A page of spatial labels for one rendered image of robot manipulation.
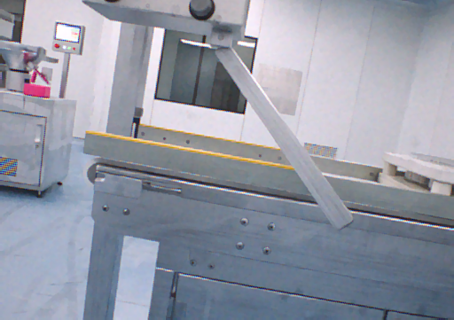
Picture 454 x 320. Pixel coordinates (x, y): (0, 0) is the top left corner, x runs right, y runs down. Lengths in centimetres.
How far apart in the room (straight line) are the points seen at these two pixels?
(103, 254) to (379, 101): 573
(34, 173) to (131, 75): 231
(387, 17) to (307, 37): 132
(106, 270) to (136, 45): 52
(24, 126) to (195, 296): 256
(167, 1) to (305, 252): 40
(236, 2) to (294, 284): 43
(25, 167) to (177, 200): 261
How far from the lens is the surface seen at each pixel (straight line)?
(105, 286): 97
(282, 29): 587
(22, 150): 310
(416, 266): 62
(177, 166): 54
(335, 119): 604
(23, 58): 330
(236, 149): 80
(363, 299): 67
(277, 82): 573
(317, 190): 45
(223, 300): 65
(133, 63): 85
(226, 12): 51
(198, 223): 55
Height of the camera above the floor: 92
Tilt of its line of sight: 7 degrees down
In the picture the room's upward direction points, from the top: 10 degrees clockwise
